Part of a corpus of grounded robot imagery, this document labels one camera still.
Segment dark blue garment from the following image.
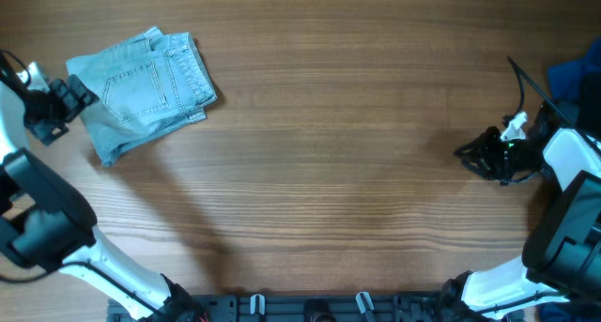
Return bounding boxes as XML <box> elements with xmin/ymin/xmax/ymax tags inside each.
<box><xmin>547</xmin><ymin>38</ymin><xmax>600</xmax><ymax>139</ymax></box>

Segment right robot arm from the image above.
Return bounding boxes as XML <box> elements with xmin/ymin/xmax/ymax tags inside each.
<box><xmin>435</xmin><ymin>102</ymin><xmax>600</xmax><ymax>321</ymax></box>

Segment light blue denim shorts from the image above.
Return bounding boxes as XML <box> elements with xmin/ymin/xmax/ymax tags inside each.
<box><xmin>66</xmin><ymin>26</ymin><xmax>217</xmax><ymax>166</ymax></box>

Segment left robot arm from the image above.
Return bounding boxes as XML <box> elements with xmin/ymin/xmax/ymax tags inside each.
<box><xmin>1</xmin><ymin>50</ymin><xmax>209</xmax><ymax>321</ymax></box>

